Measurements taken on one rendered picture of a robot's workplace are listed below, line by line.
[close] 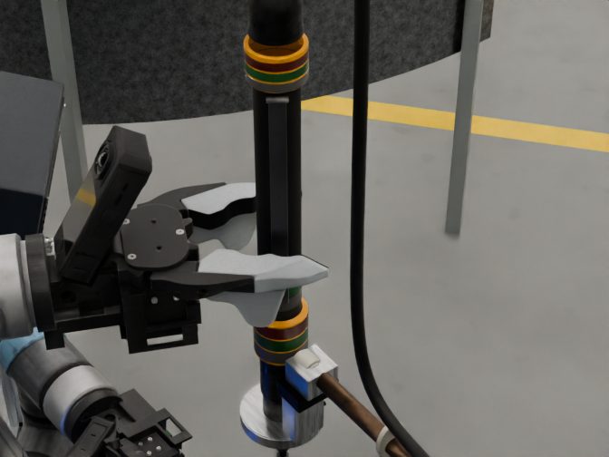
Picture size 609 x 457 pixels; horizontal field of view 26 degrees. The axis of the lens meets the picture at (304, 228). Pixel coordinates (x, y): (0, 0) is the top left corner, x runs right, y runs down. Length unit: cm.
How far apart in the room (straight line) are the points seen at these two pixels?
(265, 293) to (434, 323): 235
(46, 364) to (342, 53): 167
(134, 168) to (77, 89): 205
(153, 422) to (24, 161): 47
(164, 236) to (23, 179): 78
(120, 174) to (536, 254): 268
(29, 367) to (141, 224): 56
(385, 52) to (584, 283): 82
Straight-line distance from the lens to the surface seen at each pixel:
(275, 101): 88
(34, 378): 150
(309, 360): 102
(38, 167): 174
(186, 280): 92
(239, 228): 102
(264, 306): 95
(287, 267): 93
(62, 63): 287
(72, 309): 98
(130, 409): 146
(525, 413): 310
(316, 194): 365
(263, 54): 91
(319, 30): 296
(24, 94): 187
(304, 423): 107
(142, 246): 95
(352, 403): 100
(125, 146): 90
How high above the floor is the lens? 226
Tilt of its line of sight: 40 degrees down
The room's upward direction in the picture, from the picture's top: straight up
